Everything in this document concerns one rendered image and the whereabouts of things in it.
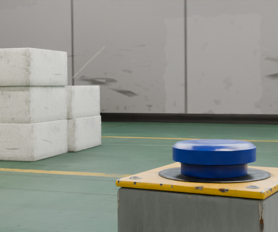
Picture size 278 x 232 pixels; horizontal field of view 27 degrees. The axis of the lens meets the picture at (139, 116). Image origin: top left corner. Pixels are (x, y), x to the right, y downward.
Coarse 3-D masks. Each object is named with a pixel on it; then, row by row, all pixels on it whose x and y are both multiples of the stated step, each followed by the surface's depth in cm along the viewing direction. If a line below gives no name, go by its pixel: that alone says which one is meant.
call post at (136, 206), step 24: (120, 192) 26; (144, 192) 26; (168, 192) 25; (120, 216) 26; (144, 216) 26; (168, 216) 25; (192, 216) 25; (216, 216) 24; (240, 216) 24; (264, 216) 23
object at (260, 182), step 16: (128, 176) 27; (144, 176) 27; (160, 176) 27; (176, 176) 27; (240, 176) 27; (256, 176) 27; (272, 176) 27; (192, 192) 25; (208, 192) 24; (224, 192) 24; (240, 192) 24; (256, 192) 23; (272, 192) 24
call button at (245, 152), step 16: (176, 144) 28; (192, 144) 27; (208, 144) 27; (224, 144) 27; (240, 144) 27; (176, 160) 27; (192, 160) 26; (208, 160) 26; (224, 160) 26; (240, 160) 26; (192, 176) 27; (208, 176) 26; (224, 176) 26
